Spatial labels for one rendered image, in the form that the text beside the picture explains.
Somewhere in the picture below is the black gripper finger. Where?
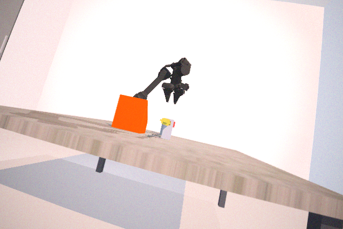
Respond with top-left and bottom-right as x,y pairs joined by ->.
163,88 -> 174,102
173,93 -> 183,104

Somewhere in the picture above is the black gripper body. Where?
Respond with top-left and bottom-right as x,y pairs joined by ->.
162,76 -> 185,94

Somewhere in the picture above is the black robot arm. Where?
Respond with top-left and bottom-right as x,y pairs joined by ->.
133,57 -> 191,100

